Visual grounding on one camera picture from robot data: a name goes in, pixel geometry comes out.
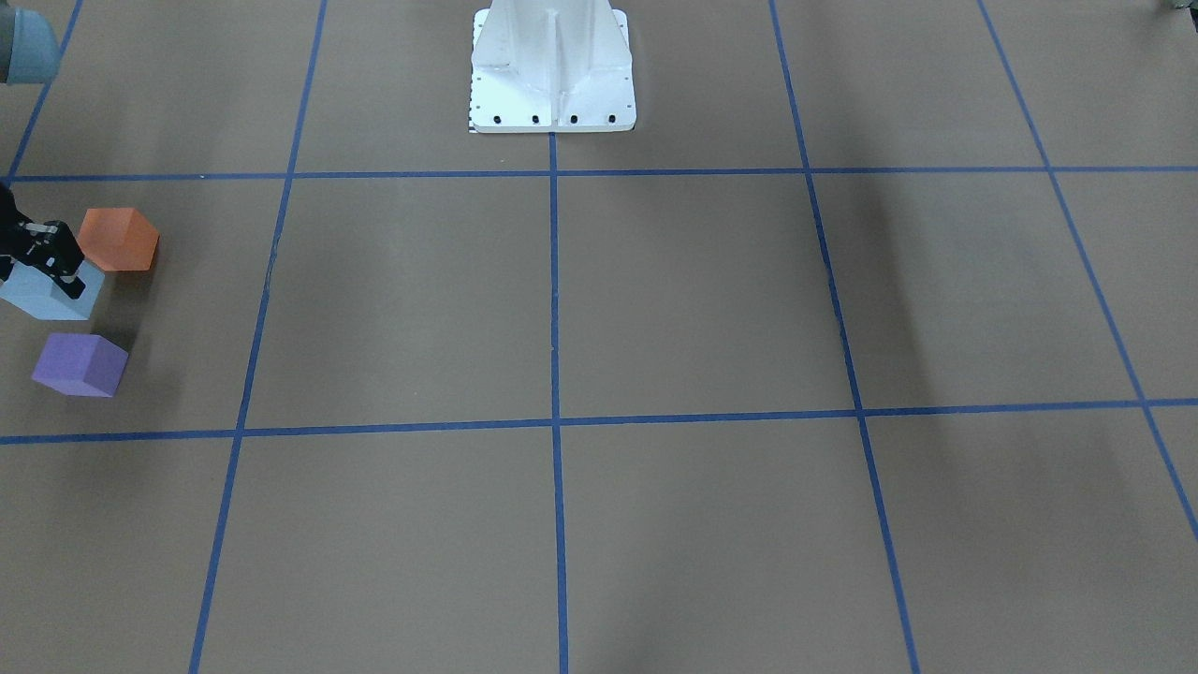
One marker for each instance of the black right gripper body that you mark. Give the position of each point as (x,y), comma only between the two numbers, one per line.
(49,249)

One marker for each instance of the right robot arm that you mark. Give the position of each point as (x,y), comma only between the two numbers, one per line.
(30,55)

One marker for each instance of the light blue foam block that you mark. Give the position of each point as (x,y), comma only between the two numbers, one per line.
(36,294)

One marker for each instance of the purple foam block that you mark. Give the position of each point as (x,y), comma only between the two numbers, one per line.
(81,365)

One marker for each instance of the orange foam block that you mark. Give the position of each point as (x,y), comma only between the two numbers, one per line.
(118,239)

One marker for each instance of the white pedestal base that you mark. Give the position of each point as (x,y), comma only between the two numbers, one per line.
(551,67)

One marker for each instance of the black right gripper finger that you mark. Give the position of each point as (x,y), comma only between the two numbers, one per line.
(72,286)

